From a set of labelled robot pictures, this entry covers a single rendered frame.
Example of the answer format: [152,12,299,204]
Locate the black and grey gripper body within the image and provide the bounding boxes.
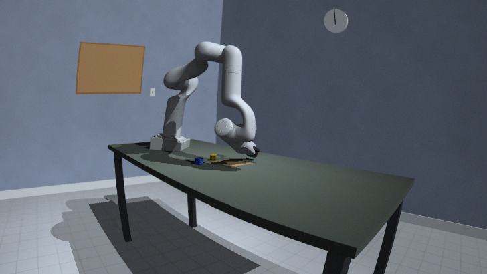
[234,141,257,155]

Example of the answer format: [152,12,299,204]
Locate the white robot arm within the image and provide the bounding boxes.
[157,41,257,149]

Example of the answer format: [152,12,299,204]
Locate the tan flat mat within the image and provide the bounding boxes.
[211,159,253,168]

